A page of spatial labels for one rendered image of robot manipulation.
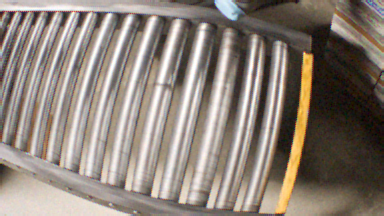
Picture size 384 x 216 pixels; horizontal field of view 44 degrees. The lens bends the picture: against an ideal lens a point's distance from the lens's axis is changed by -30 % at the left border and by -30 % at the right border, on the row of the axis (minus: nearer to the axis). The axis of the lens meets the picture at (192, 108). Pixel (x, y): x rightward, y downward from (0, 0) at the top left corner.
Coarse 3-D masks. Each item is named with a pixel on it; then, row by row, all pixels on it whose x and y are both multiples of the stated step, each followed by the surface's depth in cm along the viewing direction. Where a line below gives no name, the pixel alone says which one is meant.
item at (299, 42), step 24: (0, 0) 162; (24, 0) 160; (48, 0) 159; (72, 0) 158; (96, 0) 158; (120, 0) 157; (144, 0) 156; (48, 24) 168; (120, 24) 163; (144, 24) 161; (168, 24) 159; (192, 24) 156; (216, 24) 153; (240, 24) 153; (264, 24) 153
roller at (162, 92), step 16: (176, 32) 152; (176, 48) 151; (160, 64) 150; (176, 64) 150; (160, 80) 148; (176, 80) 150; (160, 96) 147; (160, 112) 146; (144, 128) 145; (160, 128) 145; (144, 144) 143; (160, 144) 145; (144, 160) 142; (144, 176) 141; (144, 192) 139
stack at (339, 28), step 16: (352, 0) 160; (368, 0) 155; (336, 16) 178; (352, 16) 170; (368, 16) 160; (336, 32) 188; (352, 32) 179; (368, 32) 170; (336, 48) 201; (352, 48) 189; (368, 48) 179; (320, 64) 222; (336, 64) 211; (352, 64) 201; (368, 64) 189; (320, 80) 234; (336, 80) 222; (352, 80) 211; (368, 80) 200; (368, 112) 226
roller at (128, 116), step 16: (144, 32) 153; (160, 32) 154; (144, 48) 151; (144, 64) 150; (128, 80) 149; (144, 80) 149; (128, 96) 147; (128, 112) 146; (128, 128) 145; (112, 144) 144; (128, 144) 144; (112, 160) 142; (128, 160) 144; (112, 176) 140
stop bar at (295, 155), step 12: (312, 60) 148; (300, 96) 144; (300, 108) 143; (300, 120) 142; (300, 132) 141; (300, 144) 140; (300, 156) 139; (288, 168) 138; (288, 180) 137; (288, 192) 136
